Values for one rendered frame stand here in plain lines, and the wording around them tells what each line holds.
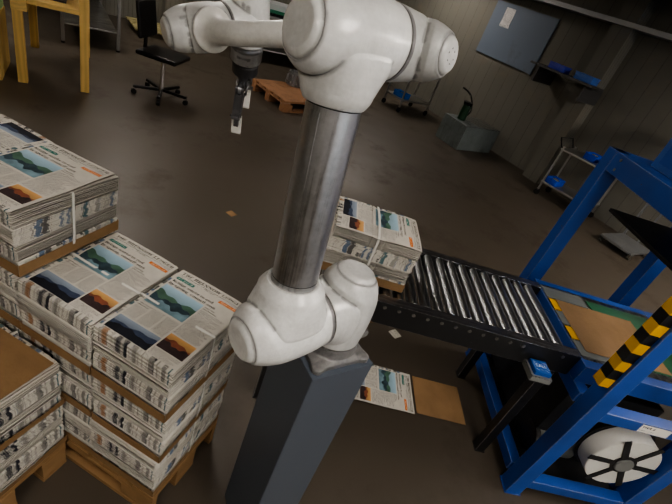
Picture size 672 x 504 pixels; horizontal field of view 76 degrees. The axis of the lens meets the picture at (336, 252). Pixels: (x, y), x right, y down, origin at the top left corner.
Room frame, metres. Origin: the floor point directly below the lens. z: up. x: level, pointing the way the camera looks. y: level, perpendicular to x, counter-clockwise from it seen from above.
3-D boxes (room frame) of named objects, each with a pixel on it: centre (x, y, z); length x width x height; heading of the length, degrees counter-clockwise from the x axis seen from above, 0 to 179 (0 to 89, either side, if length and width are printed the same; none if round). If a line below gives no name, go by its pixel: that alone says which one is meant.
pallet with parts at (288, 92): (6.62, 1.33, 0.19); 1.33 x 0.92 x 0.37; 145
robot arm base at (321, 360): (0.90, -0.08, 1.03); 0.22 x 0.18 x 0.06; 132
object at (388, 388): (1.75, -0.52, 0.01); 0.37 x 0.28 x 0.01; 99
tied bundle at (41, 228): (1.06, 0.96, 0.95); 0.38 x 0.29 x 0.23; 170
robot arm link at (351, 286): (0.88, -0.06, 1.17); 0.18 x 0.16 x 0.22; 142
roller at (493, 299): (1.80, -0.81, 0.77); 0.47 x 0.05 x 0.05; 9
